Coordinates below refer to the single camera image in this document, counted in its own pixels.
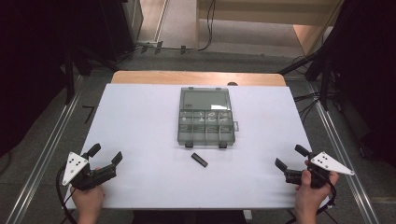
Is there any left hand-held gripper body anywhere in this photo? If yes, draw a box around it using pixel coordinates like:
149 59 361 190
62 151 119 192

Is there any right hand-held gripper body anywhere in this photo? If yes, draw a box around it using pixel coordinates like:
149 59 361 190
284 151 356 189

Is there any bundle of black cables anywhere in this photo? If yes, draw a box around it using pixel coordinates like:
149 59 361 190
293 91 323 123

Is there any clear grey compartment box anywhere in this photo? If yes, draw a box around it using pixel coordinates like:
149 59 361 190
177 87 240 149

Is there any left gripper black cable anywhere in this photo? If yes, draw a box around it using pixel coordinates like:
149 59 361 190
55 166 78 224

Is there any person's dark clothing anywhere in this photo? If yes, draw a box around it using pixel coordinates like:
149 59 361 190
132 210 248 224

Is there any small black rectangular block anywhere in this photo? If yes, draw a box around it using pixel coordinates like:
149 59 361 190
191 152 209 168

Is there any black curtain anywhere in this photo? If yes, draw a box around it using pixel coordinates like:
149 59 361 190
0 0 138 158
306 0 396 169

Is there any white board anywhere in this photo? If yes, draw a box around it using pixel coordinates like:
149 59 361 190
64 83 331 210

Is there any black stand leg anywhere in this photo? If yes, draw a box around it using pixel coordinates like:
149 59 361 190
277 50 321 77
64 43 77 105

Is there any metal floor rail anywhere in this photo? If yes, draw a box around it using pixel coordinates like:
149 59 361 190
306 82 381 224
5 76 85 224

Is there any light wooden furniture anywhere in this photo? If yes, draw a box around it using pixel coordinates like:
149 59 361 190
195 0 345 56

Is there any black floor cable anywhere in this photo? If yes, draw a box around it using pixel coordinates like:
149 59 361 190
130 0 217 52

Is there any person's left hand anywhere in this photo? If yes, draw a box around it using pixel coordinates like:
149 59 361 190
70 184 106 215

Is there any person's right hand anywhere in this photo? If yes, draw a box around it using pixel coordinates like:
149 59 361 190
294 169 340 210

